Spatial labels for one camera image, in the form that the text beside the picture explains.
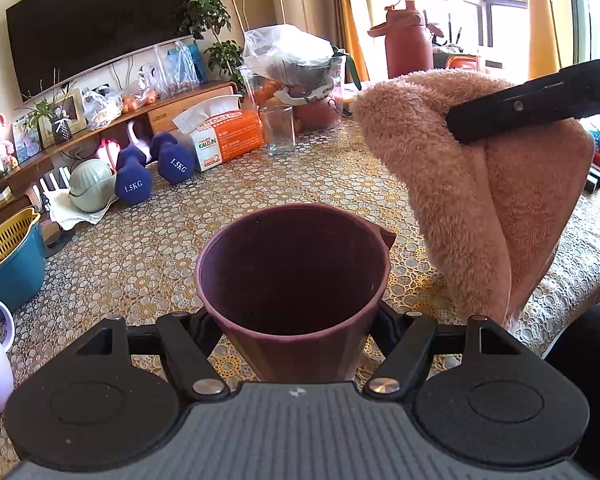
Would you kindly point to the blue plastic bag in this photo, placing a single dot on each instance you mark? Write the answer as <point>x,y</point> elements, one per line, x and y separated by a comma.
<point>179,68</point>

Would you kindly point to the blue dumbbell left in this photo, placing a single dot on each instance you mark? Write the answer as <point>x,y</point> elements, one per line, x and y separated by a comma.
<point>133,180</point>

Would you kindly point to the small potted plant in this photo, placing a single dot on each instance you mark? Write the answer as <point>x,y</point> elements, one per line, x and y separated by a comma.
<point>53,110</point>

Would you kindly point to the red water bottle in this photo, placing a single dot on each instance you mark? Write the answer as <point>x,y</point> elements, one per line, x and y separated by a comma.
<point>407,40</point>

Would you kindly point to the orange tissue box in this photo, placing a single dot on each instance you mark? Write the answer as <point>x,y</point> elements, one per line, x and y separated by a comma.
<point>218,130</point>

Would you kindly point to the green round lidded pot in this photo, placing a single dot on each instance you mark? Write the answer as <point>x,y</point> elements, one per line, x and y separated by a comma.
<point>92,185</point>

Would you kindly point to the teal basin with yellow strainer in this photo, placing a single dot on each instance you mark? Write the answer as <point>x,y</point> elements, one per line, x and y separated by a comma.
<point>22,258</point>

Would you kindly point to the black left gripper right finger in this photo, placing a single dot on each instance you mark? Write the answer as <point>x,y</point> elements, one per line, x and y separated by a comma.
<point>409,342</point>

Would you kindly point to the purple plastic cup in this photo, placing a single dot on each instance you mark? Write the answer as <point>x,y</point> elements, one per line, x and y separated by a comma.
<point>295,289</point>

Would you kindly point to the black television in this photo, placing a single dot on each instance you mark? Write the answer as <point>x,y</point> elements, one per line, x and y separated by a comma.
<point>55,40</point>

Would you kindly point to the green potted tree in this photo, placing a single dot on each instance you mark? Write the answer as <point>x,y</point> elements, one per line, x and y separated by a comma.
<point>213,17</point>

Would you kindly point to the orange black device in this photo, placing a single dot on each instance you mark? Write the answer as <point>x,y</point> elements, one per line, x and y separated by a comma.
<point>452,59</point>

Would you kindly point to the plastic bag over bowl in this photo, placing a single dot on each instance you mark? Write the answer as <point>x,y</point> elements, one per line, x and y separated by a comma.
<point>284,65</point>

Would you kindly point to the patterned lace tablecloth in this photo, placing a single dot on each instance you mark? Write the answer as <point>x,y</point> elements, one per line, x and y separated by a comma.
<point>496,411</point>

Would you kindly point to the blue dumbbell right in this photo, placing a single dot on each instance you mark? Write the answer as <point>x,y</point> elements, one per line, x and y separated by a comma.
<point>175,161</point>

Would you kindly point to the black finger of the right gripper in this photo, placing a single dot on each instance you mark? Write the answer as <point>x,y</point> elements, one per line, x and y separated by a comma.
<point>573,92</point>

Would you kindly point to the pink fluffy towel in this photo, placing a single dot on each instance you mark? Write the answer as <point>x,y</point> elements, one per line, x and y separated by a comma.
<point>492,212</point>

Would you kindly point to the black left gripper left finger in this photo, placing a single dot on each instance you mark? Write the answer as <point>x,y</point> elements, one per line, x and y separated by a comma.
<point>183,342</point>

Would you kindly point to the framed picture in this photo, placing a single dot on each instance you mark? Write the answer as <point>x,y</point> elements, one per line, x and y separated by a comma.
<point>74,109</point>

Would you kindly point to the wooden tv cabinet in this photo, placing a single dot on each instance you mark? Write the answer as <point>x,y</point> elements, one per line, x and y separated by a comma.
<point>156,117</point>

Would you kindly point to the blue dumbbell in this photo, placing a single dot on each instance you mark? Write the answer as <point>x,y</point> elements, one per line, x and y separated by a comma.
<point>175,161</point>
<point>133,180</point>

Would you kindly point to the clear drinking glass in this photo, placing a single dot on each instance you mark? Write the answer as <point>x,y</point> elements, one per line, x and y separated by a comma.
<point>278,128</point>

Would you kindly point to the white cloth under pot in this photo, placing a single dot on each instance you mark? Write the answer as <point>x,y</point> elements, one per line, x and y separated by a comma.
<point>64,212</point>

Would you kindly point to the pink kettlebell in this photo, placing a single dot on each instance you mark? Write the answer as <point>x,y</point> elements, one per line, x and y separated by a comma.
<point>136,141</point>

